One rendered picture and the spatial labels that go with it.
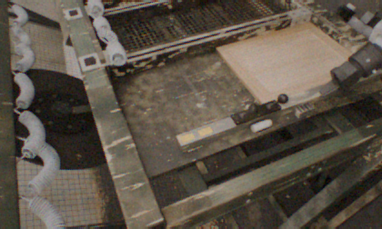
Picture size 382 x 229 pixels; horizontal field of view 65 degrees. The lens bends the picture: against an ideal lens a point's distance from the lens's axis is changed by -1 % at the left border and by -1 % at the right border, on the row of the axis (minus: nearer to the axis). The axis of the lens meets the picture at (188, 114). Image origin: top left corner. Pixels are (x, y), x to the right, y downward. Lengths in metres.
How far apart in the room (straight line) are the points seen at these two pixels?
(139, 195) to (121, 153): 0.17
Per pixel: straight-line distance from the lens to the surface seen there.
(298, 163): 1.06
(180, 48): 1.41
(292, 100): 1.26
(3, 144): 1.50
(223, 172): 1.11
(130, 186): 0.93
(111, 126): 1.07
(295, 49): 1.57
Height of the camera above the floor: 2.34
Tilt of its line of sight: 38 degrees down
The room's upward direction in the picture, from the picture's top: 82 degrees counter-clockwise
